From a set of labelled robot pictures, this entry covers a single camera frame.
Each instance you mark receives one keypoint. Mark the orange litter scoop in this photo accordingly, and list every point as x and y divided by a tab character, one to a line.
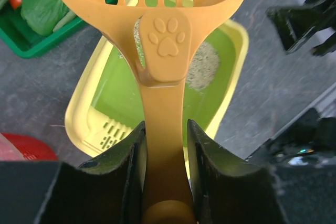
159	43

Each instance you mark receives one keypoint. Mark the red mesh trash bin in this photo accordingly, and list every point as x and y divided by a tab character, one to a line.
31	148

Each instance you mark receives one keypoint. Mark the cat litter pile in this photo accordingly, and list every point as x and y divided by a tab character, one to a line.
203	67

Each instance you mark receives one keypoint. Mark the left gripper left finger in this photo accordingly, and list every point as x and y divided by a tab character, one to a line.
104	189

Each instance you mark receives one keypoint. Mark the green bok choy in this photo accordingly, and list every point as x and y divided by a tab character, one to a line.
46	16

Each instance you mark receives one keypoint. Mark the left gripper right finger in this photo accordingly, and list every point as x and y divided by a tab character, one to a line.
228	189

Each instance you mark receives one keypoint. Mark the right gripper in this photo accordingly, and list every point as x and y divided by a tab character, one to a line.
295	25

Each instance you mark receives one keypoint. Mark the green plastic crate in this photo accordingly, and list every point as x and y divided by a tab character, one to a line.
24	42

